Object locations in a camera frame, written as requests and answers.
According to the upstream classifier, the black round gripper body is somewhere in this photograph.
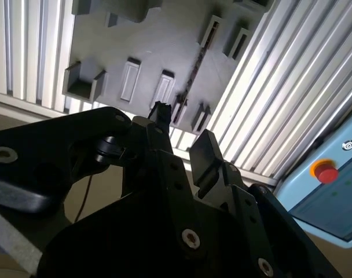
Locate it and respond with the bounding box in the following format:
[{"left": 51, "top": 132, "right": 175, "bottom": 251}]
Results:
[{"left": 36, "top": 189, "right": 261, "bottom": 278}]

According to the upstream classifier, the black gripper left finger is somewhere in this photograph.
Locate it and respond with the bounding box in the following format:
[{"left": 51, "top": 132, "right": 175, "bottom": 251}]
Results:
[{"left": 0, "top": 100, "right": 201, "bottom": 251}]

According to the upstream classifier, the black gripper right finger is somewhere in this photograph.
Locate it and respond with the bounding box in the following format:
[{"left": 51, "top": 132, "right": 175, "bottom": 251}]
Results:
[{"left": 189, "top": 129, "right": 343, "bottom": 278}]

